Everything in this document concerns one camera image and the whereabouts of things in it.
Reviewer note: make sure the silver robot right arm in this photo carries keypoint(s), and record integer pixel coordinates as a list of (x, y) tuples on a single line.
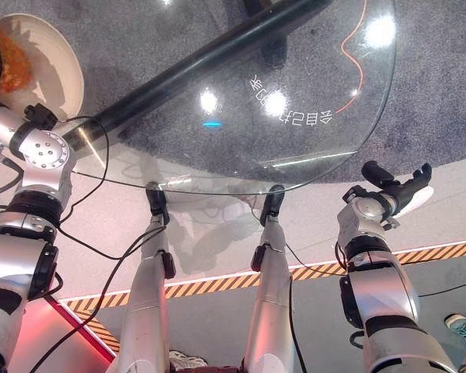
[(376, 279)]

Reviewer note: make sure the black table base beam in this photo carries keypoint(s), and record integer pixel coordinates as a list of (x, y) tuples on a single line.
[(186, 77)]

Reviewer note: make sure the dark robot right foot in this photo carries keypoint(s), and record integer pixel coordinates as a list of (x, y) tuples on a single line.
[(272, 204)]

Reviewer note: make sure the orange fruit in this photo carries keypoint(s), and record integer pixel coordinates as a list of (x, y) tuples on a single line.
[(17, 66)]

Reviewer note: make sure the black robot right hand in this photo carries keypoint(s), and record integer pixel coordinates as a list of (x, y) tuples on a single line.
[(402, 190)]

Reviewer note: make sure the silver robot left leg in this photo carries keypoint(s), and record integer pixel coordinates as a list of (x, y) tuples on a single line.
[(147, 295)]

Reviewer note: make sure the white round plate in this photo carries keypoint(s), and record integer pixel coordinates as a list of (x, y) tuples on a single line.
[(58, 58)]

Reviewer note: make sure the dark robot foot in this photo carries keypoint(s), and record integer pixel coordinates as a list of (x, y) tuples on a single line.
[(157, 202), (272, 204)]

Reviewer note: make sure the dark robot left foot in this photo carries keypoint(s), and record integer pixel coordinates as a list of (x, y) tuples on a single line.
[(157, 202)]

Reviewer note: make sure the yellow black hazard tape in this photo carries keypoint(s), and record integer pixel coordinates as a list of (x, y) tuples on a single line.
[(225, 281)]

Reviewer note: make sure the silver robot right leg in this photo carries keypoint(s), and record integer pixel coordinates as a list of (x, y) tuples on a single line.
[(270, 295)]

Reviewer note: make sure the red floor panel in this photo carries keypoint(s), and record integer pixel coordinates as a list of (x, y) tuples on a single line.
[(54, 342)]

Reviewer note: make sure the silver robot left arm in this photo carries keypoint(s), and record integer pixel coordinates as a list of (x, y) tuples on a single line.
[(31, 217)]

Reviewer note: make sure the silver robot leg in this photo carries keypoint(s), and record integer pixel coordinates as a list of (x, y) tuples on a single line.
[(270, 295), (147, 295)]

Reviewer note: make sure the round glass table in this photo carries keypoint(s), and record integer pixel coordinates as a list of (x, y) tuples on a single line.
[(233, 155)]

